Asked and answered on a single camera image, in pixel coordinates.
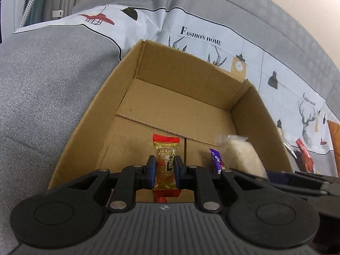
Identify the grey printed sofa cover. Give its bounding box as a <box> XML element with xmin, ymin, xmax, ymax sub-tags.
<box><xmin>1</xmin><ymin>0</ymin><xmax>339</xmax><ymax>254</ymax></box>

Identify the white rice cracker packet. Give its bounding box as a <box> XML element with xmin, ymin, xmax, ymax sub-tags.
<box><xmin>216</xmin><ymin>135</ymin><xmax>268</xmax><ymax>179</ymax></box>

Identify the red snack packet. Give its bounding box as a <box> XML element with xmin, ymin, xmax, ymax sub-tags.
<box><xmin>296</xmin><ymin>138</ymin><xmax>313</xmax><ymax>167</ymax></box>

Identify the purple candy packet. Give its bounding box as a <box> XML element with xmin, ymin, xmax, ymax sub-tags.
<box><xmin>210</xmin><ymin>149</ymin><xmax>225</xmax><ymax>174</ymax></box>

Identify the dark brown chocolate bar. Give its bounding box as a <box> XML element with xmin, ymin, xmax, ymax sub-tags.
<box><xmin>295</xmin><ymin>150</ymin><xmax>312</xmax><ymax>173</ymax></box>

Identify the silver foil snack stick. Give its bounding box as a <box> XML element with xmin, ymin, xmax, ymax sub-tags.
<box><xmin>283</xmin><ymin>139</ymin><xmax>297</xmax><ymax>160</ymax></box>

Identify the brown cardboard box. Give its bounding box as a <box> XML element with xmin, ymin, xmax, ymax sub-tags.
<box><xmin>50</xmin><ymin>41</ymin><xmax>293</xmax><ymax>188</ymax></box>

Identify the gold candy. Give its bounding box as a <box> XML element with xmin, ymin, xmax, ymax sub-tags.
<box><xmin>153</xmin><ymin>134</ymin><xmax>181</xmax><ymax>203</ymax></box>

